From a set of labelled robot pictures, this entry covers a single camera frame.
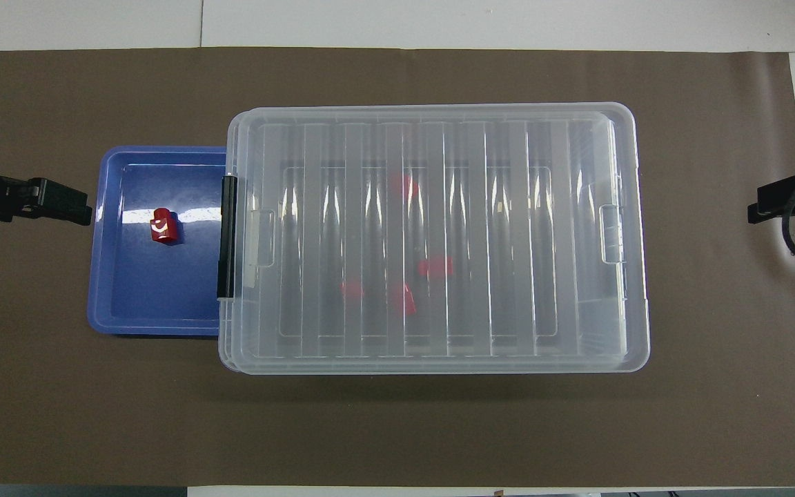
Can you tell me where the clear ribbed plastic lid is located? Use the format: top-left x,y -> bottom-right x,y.
226,102 -> 651,376

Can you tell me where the blue plastic tray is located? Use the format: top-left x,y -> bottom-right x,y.
87,145 -> 229,337

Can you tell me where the black box latch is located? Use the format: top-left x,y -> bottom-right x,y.
217,175 -> 239,300

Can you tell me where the clear plastic storage box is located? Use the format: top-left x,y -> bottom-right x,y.
218,107 -> 650,376

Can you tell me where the brown paper table mat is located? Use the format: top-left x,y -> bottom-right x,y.
0,47 -> 795,487

